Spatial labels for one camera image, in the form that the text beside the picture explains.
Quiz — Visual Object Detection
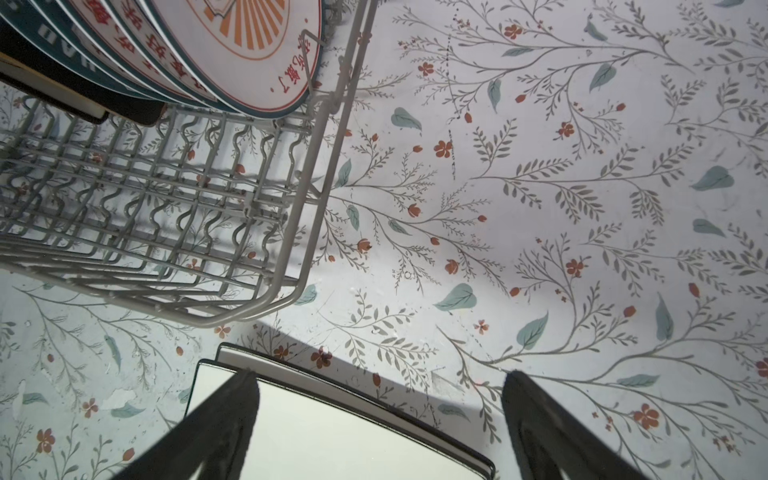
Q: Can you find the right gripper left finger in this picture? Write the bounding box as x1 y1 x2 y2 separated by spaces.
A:
116 370 260 479

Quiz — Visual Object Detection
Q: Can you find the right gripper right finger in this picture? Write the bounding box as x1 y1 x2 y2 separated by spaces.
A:
501 370 645 480

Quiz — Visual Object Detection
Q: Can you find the white square plate black rim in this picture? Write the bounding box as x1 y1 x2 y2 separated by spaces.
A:
214 343 497 475

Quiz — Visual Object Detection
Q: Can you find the white round plate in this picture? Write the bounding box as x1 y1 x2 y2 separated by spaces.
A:
102 1 234 113
139 0 326 118
32 1 201 107
1 1 144 99

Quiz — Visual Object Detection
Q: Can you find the grey wire dish rack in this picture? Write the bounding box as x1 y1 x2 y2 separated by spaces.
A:
1 1 378 327

